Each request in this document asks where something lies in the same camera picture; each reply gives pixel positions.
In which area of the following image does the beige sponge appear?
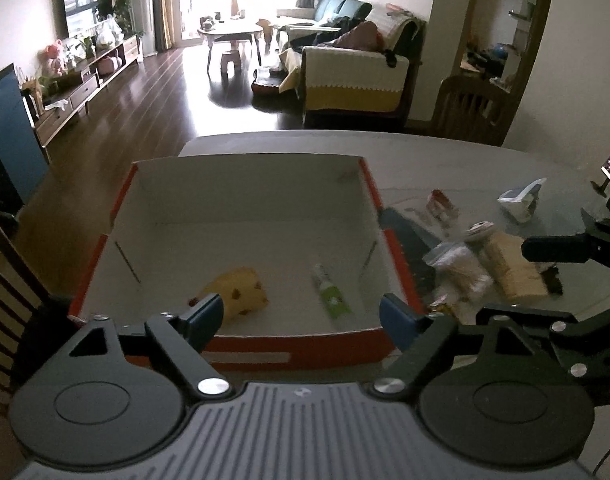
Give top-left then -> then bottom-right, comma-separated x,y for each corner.
483,231 -> 548,304

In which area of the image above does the cotton swab bag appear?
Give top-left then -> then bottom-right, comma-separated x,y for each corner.
423,242 -> 494,301

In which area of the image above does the grey white pouch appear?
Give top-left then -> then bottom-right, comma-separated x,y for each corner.
464,221 -> 497,244

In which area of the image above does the red white cardboard box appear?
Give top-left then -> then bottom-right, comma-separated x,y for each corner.
70,153 -> 423,370

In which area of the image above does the small red white packet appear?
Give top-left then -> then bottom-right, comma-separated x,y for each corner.
427,190 -> 459,223

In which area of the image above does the wooden dining chair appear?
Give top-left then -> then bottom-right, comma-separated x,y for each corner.
429,75 -> 514,146

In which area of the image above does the blue cabinet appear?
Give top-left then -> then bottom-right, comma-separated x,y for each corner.
0,64 -> 48,214

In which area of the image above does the wooden TV cabinet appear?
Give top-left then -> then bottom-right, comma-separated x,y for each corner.
34,35 -> 142,148

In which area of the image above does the cream yellow sofa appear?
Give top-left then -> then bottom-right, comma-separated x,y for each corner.
273,0 -> 425,131

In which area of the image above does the small white stool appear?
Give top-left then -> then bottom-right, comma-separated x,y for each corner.
220,49 -> 242,74

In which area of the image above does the coffee table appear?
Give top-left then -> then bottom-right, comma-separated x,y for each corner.
198,20 -> 263,68

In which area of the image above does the television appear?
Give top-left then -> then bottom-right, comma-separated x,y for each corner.
63,0 -> 113,38

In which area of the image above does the potted plant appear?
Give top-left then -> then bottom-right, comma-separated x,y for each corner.
113,0 -> 143,37

